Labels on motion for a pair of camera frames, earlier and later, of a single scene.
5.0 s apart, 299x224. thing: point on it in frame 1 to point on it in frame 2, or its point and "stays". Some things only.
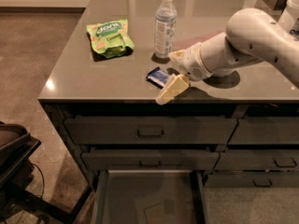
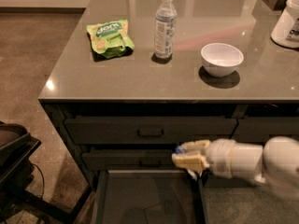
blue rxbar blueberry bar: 158,77 to 180,149
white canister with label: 290,18 stays
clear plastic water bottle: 164,26 stays
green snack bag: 111,38 stays
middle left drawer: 149,161 stays
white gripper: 192,63 to 220,157
